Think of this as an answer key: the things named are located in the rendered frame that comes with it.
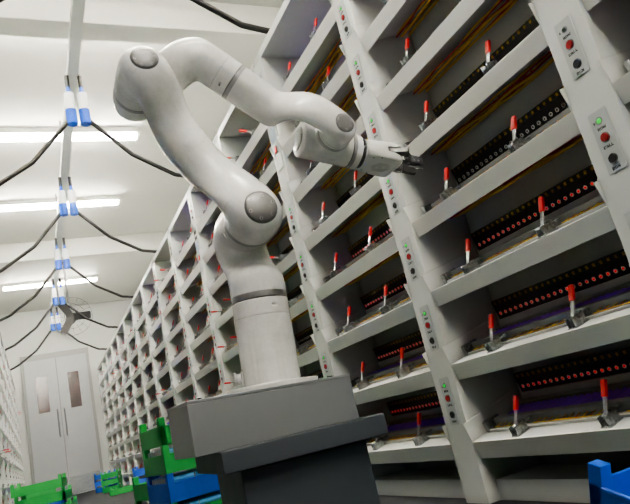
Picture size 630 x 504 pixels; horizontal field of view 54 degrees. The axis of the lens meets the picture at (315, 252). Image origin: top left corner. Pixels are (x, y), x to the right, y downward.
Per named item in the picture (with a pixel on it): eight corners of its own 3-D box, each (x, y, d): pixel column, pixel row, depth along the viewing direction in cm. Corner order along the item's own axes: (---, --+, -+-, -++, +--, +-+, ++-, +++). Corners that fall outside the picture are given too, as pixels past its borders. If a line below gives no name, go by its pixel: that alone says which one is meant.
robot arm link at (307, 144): (356, 125, 149) (339, 143, 157) (305, 113, 144) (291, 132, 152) (356, 156, 146) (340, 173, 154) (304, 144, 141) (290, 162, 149)
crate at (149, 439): (162, 445, 178) (157, 417, 180) (141, 451, 194) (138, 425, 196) (253, 424, 195) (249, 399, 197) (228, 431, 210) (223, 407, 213)
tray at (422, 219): (584, 130, 120) (559, 89, 121) (418, 237, 172) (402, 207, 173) (640, 107, 129) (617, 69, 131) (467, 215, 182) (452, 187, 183)
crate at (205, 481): (171, 503, 174) (166, 474, 176) (149, 504, 190) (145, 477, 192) (264, 477, 190) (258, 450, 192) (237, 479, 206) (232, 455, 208)
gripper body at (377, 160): (346, 174, 156) (385, 182, 160) (364, 156, 147) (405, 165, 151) (346, 148, 158) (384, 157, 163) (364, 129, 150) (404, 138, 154)
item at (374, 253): (401, 248, 180) (379, 207, 182) (319, 301, 232) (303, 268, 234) (449, 226, 190) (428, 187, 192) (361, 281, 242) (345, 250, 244)
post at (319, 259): (362, 497, 214) (259, 49, 260) (350, 497, 222) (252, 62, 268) (409, 483, 223) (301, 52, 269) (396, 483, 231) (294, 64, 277)
